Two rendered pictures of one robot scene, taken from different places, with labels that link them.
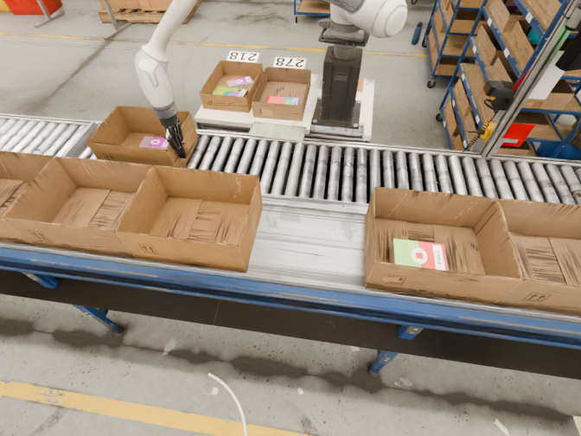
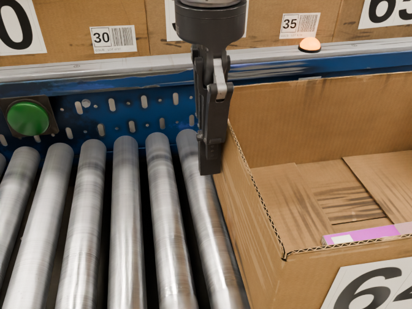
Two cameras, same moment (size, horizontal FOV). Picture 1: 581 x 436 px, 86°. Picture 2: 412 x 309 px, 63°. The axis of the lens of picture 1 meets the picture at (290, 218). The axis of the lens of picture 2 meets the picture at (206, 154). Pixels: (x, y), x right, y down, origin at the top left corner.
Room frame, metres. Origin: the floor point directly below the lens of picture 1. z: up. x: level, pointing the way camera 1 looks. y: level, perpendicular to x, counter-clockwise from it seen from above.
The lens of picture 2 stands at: (1.48, 0.36, 1.15)
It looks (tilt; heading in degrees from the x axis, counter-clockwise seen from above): 38 degrees down; 159
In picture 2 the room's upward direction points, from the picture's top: straight up
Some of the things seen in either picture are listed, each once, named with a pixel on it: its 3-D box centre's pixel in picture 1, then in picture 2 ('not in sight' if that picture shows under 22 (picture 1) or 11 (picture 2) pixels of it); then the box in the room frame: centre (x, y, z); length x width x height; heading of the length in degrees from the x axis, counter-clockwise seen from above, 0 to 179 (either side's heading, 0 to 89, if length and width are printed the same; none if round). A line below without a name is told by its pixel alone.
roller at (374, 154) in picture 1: (375, 186); not in sight; (1.00, -0.40, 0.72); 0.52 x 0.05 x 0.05; 170
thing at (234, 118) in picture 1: (289, 99); not in sight; (1.73, -0.02, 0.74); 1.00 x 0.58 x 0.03; 78
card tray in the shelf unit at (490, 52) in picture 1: (507, 45); not in sight; (2.22, -1.54, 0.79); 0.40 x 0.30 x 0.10; 171
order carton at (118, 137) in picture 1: (147, 140); (374, 181); (1.25, 0.69, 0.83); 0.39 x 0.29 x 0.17; 79
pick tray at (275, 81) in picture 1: (283, 92); not in sight; (1.70, 0.02, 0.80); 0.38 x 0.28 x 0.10; 169
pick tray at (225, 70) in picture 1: (233, 85); not in sight; (1.79, 0.32, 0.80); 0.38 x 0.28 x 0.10; 168
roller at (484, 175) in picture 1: (491, 197); not in sight; (0.91, -0.92, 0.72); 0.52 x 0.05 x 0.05; 170
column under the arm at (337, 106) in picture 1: (340, 86); not in sight; (1.56, -0.28, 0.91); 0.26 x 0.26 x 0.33; 78
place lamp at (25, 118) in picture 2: not in sight; (28, 120); (0.87, 0.24, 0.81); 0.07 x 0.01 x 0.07; 80
